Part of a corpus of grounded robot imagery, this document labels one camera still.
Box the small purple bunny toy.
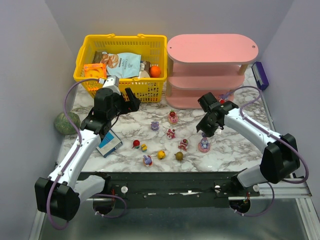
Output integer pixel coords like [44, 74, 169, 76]
[150, 121, 160, 131]

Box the light blue chips bag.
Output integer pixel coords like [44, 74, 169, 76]
[100, 52, 141, 79]

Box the olive brown round toy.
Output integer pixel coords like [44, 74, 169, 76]
[174, 151, 184, 161]

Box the pink three-tier shelf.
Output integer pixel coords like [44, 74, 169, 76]
[165, 33, 259, 109]

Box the strawberry pink bear donut toy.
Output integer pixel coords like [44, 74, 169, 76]
[168, 110, 179, 125]

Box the red cherry toy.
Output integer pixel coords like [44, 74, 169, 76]
[132, 139, 140, 149]

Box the yellow plastic shopping basket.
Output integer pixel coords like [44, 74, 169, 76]
[73, 33, 168, 103]

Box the purple bunny toy on shelf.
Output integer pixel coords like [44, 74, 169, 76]
[218, 92, 234, 101]

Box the green textured melon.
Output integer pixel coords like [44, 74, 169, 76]
[54, 112, 81, 135]

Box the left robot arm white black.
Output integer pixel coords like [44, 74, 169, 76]
[34, 87, 141, 221]

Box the brown snack packet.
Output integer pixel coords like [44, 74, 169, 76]
[92, 51, 105, 64]

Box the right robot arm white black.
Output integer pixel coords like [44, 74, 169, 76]
[196, 92, 300, 190]

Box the pink bear figure toy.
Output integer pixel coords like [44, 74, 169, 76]
[166, 128, 176, 140]

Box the small yellow blue toy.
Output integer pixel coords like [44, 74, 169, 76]
[140, 144, 148, 152]

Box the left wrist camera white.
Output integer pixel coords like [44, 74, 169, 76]
[98, 76, 120, 93]

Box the purple box at wall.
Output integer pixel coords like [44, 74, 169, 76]
[251, 61, 269, 91]

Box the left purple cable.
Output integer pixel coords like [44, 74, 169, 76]
[46, 77, 103, 230]

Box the orange fruit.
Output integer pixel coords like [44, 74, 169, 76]
[149, 65, 162, 78]

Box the yellow duck toy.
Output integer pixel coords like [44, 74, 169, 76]
[157, 150, 166, 160]

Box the purple orange bunny toy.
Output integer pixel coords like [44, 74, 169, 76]
[143, 155, 153, 167]

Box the orange snack box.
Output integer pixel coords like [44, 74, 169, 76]
[83, 63, 107, 84]

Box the beige round item in basket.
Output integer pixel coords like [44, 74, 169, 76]
[137, 70, 150, 79]

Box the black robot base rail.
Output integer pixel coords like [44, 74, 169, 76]
[93, 171, 260, 211]

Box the blue white box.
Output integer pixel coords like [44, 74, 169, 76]
[96, 129, 123, 158]

